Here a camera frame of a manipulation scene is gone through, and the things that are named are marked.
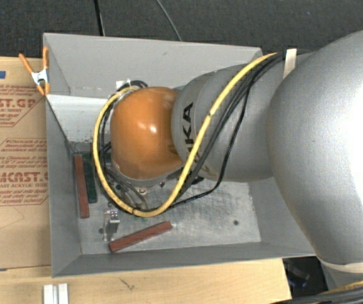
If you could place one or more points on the dark green flat block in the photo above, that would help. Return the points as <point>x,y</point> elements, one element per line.
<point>90,185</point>

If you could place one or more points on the red-brown flat block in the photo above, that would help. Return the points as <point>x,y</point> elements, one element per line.
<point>140,237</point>
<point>81,185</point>

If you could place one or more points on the grey metal bin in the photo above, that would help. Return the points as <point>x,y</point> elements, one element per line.
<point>200,230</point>

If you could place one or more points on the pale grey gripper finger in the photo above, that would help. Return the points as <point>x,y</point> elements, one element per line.
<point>106,230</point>
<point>114,222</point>

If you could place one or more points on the brown cardboard board red print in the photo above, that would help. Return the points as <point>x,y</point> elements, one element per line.
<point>13,233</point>

